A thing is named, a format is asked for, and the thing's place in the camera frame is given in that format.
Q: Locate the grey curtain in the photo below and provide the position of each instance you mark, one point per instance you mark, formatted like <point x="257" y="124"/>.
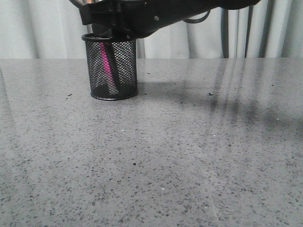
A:
<point x="52" y="29"/>

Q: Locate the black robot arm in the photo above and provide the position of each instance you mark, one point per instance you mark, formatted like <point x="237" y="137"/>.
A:
<point x="141" y="18"/>

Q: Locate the black mesh pen bin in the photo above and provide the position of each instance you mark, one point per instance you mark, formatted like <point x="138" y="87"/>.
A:
<point x="125" y="53"/>

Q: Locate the grey orange scissors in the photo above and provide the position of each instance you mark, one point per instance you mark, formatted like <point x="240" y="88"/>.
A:
<point x="114" y="68"/>

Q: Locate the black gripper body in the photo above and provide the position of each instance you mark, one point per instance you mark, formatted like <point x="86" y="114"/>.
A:
<point x="106" y="18"/>

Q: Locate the pink pen with clear cap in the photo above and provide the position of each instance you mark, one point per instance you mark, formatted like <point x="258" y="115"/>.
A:
<point x="107" y="66"/>

